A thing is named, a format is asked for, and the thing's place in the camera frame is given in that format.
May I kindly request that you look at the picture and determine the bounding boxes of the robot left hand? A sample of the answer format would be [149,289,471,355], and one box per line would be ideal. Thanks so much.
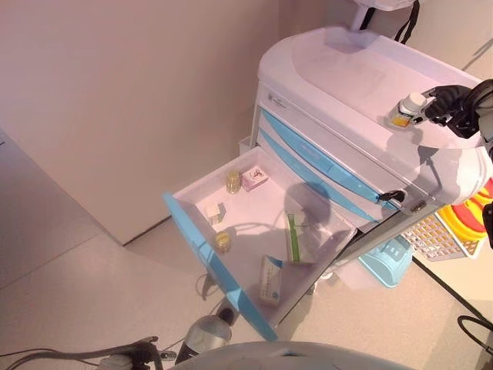
[128,335,179,364]

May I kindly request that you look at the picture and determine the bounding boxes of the pink medicine box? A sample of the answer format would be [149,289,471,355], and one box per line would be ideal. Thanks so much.
[240,165,270,193]

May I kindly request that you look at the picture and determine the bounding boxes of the blue front cart drawer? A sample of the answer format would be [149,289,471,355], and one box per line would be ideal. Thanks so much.
[257,105,402,211]
[255,128,379,225]
[162,145,359,342]

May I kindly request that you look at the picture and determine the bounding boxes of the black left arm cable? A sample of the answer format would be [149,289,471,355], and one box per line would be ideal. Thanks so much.
[0,336,159,370]

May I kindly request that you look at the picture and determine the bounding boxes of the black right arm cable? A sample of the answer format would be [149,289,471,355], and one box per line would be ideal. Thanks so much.
[457,314,493,350]

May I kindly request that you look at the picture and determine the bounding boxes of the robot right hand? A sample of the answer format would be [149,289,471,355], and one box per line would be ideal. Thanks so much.
[414,84,483,140]

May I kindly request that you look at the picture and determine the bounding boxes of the grey robot torso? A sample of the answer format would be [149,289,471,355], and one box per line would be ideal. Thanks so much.
[169,340,410,370]

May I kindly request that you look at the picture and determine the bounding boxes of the white cap medicine bottle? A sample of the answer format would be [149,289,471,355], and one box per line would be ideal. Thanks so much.
[390,92,427,129]

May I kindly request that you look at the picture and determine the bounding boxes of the small white medicine box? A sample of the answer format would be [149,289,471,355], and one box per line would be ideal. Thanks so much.
[204,200,227,226]

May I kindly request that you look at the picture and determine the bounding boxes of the white perforated basket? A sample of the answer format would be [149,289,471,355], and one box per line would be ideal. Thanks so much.
[400,211,487,264]

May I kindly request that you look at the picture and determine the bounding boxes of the yellow pill bottle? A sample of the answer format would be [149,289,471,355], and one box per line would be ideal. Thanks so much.
[213,230,233,254]
[225,170,243,195]

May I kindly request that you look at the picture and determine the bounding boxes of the green white medicine box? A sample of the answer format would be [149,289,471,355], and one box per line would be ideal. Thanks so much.
[283,210,321,267]

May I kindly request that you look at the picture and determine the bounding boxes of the blue white medicine box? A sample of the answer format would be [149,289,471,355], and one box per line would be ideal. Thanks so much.
[258,254,286,308]

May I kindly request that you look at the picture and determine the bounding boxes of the black cart key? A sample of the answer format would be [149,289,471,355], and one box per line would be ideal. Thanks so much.
[377,189,407,204]

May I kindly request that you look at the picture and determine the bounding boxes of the white overbed table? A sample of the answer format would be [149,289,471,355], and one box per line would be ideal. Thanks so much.
[347,0,421,30]

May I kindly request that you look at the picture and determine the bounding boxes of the white medical cart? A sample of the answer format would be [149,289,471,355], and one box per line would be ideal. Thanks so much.
[237,25,493,296]

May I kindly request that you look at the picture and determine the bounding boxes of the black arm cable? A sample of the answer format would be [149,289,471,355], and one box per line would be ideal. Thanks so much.
[457,314,493,350]
[0,336,159,370]

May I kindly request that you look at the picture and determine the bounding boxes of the light blue waste bin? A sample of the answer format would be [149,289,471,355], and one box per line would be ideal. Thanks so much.
[357,234,415,290]

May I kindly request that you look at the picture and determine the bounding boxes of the black hanging strap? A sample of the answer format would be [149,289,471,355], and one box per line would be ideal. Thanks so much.
[393,0,422,45]

